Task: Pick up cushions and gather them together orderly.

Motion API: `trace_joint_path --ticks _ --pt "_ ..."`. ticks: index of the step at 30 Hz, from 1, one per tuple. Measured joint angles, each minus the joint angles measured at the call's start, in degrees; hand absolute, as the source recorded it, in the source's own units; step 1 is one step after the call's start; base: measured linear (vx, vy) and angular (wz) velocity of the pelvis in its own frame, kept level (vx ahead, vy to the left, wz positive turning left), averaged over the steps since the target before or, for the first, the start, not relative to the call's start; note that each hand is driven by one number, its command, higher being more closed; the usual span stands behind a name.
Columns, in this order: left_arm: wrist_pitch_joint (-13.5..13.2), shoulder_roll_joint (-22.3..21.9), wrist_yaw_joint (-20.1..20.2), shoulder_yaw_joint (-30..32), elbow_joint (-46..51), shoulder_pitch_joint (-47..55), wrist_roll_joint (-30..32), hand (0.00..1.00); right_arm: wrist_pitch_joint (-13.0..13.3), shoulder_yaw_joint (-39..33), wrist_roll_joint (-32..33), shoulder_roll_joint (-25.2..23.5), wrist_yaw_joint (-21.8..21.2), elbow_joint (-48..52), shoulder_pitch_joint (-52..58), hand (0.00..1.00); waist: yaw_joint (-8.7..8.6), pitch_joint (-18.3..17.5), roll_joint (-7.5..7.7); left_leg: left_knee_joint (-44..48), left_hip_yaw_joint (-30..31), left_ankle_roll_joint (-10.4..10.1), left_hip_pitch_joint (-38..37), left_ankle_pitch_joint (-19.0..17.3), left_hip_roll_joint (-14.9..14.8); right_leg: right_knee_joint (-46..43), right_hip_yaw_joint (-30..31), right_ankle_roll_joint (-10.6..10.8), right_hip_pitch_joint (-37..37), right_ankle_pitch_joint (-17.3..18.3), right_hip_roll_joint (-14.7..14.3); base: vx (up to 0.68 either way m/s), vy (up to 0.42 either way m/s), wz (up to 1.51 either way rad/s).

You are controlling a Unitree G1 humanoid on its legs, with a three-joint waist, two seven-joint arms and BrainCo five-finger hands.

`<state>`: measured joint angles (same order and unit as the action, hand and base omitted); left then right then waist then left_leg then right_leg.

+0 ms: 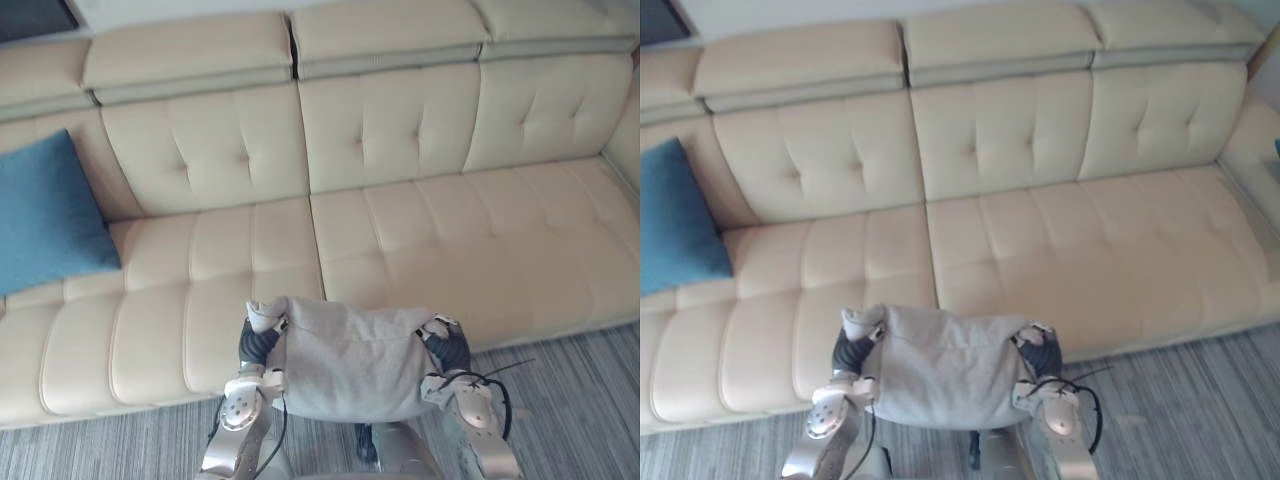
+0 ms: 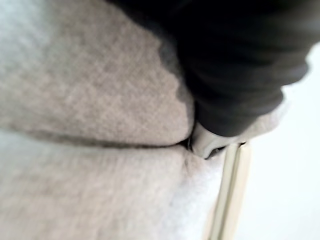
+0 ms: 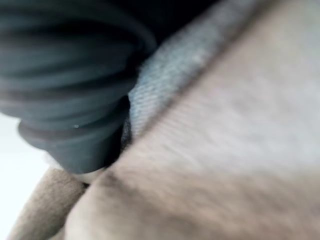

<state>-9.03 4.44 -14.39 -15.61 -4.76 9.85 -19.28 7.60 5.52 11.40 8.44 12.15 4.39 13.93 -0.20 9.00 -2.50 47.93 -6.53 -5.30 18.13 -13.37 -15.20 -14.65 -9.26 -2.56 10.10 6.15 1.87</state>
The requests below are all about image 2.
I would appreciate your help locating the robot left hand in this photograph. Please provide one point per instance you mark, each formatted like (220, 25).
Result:
(232, 62)

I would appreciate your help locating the beige fabric cushion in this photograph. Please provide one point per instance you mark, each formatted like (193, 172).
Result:
(87, 75)

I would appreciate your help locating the cream wooden sofa frame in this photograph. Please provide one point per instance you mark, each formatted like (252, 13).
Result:
(232, 190)

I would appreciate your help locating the beige fabric sofa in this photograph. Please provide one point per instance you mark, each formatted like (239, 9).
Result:
(100, 190)

